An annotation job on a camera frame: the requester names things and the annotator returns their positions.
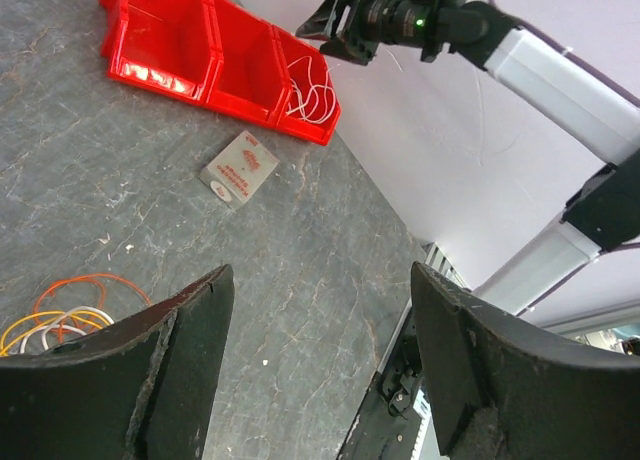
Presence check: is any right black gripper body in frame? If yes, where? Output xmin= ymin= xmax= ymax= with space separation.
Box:
xmin=329 ymin=0 xmax=466 ymax=65

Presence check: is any orange yellow cable tangle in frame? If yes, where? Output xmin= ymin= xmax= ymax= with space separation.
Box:
xmin=0 ymin=273 xmax=152 ymax=357

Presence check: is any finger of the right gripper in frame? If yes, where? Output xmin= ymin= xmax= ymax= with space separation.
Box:
xmin=295 ymin=0 xmax=350 ymax=42

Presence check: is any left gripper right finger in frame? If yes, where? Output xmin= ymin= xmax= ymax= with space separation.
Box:
xmin=411 ymin=262 xmax=639 ymax=459

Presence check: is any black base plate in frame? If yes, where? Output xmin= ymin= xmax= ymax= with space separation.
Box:
xmin=337 ymin=304 xmax=431 ymax=460

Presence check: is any red three-compartment bin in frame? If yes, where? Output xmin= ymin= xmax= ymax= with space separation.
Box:
xmin=99 ymin=0 xmax=341 ymax=146

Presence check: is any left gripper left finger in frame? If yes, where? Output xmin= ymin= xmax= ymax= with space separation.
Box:
xmin=1 ymin=264 xmax=235 ymax=459

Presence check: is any grey sponge packet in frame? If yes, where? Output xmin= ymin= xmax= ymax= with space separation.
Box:
xmin=198 ymin=130 xmax=279 ymax=210

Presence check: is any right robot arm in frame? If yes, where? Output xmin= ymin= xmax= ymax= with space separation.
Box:
xmin=295 ymin=0 xmax=639 ymax=314

